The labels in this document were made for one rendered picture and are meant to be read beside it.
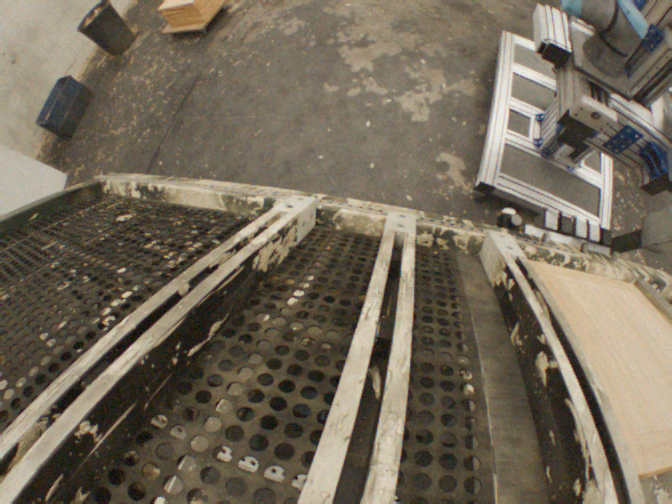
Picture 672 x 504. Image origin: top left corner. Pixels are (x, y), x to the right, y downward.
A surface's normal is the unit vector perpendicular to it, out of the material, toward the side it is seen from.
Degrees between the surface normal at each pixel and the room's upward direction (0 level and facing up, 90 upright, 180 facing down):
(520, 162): 0
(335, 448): 57
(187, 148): 0
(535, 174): 0
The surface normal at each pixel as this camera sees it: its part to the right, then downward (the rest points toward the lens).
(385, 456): 0.09, -0.89
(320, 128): -0.15, -0.15
